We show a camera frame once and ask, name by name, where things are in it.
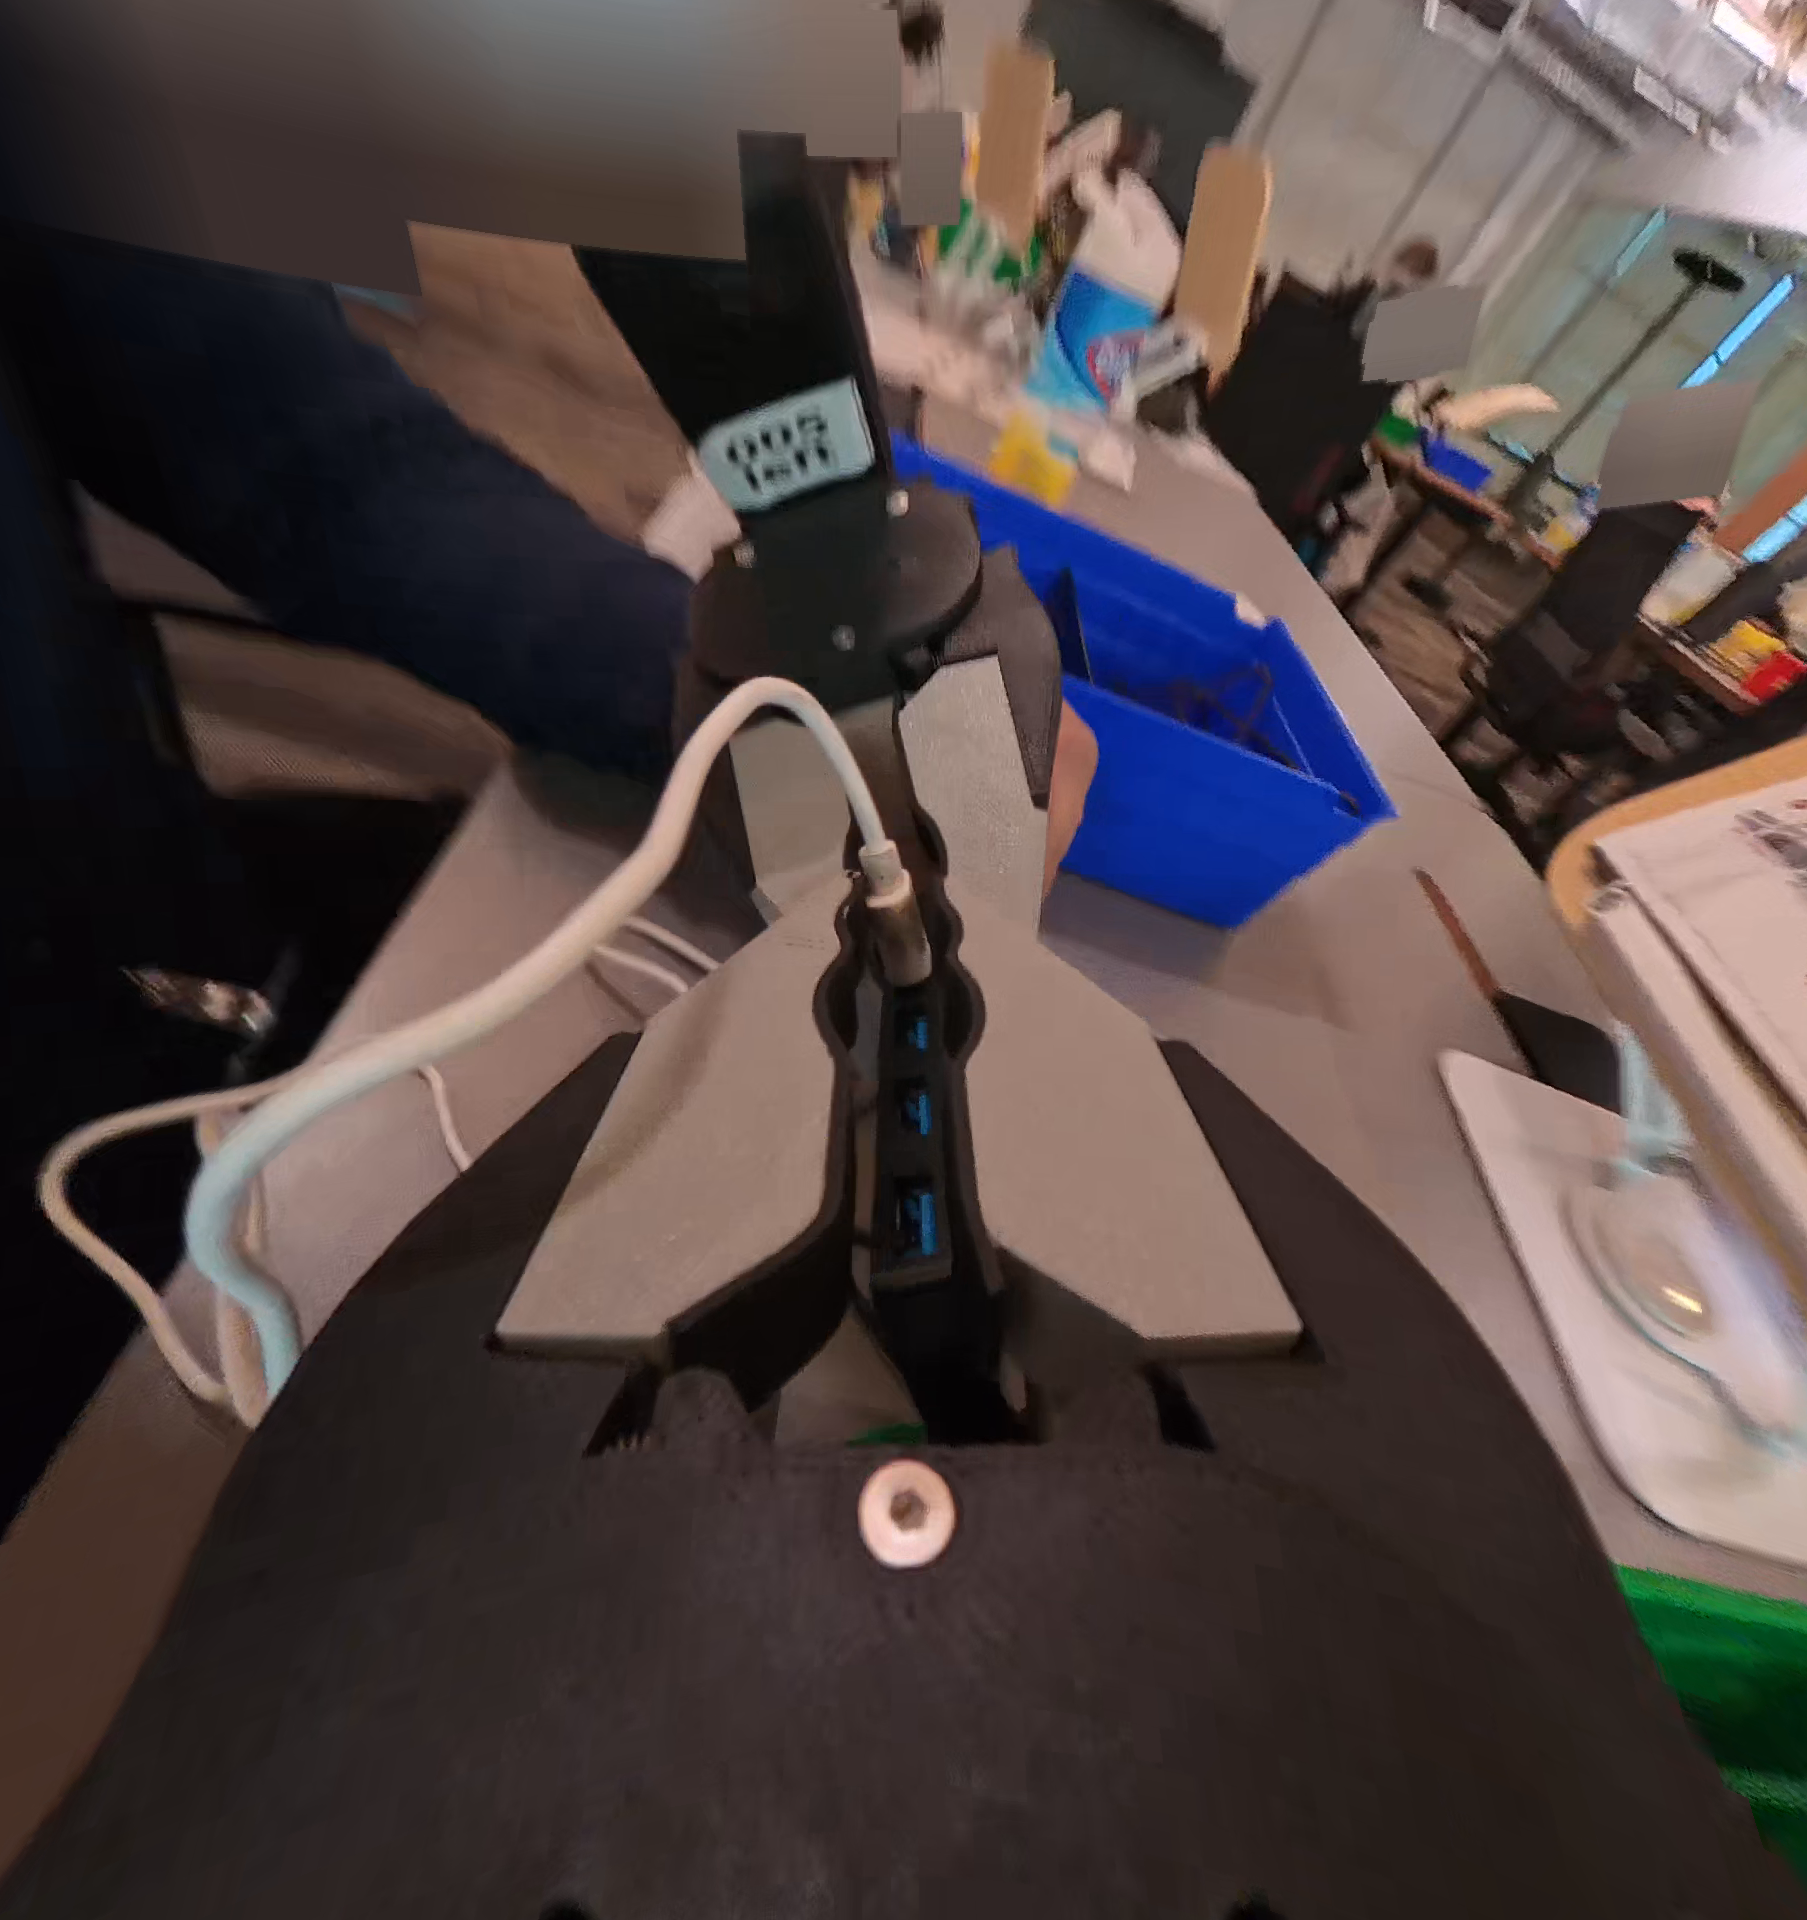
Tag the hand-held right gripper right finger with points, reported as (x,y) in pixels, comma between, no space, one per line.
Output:
(1128,1184)

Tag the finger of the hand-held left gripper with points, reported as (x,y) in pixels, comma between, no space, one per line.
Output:
(791,824)
(979,795)

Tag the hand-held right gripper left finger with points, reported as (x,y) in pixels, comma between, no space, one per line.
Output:
(693,1169)

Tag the black usb hub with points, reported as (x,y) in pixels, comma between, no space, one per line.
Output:
(933,1290)

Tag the blue plastic bin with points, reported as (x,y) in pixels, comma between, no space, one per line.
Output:
(1220,812)

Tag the green plastic bin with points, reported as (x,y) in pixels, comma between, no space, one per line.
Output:
(1758,1724)

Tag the person's left forearm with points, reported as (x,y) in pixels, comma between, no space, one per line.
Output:
(393,508)

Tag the black bin divider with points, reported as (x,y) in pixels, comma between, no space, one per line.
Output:
(1072,630)

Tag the clear badge holder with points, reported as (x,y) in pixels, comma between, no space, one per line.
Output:
(196,997)

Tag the printed instruction sheet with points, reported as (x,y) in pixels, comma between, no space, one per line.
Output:
(1758,960)

